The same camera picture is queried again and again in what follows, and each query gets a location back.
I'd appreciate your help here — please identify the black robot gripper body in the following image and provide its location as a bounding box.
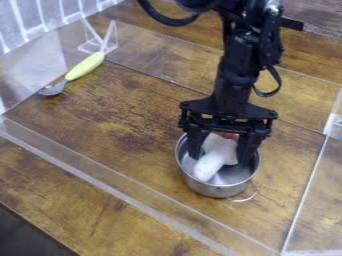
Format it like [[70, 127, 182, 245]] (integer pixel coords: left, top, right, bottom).
[[177, 58, 279, 137]]

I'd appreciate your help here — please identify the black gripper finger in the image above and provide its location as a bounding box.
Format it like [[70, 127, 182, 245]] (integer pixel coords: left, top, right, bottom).
[[186, 128, 207, 159], [236, 132, 267, 164]]

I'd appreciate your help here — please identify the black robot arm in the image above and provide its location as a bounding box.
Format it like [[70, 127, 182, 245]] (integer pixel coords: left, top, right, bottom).
[[178, 0, 283, 163]]

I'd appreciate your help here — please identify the silver metal pot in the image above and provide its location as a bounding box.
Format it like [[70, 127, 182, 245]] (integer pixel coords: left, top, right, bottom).
[[174, 134, 260, 202]]

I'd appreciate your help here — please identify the black strip on table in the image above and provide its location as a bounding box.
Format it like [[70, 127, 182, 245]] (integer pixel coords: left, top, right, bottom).
[[281, 18, 304, 31]]

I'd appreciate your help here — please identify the black cable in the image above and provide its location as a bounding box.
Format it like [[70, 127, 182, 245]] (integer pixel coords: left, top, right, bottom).
[[134, 0, 205, 28]]

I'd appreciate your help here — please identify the clear acrylic enclosure wall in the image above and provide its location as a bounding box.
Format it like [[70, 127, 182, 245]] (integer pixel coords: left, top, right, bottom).
[[0, 2, 342, 256]]

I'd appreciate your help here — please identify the spoon with yellow-green handle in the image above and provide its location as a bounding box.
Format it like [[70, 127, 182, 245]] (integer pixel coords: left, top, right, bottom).
[[38, 51, 104, 96]]

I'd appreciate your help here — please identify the clear acrylic corner bracket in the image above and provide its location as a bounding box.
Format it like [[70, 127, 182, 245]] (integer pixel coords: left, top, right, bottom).
[[77, 19, 118, 54]]

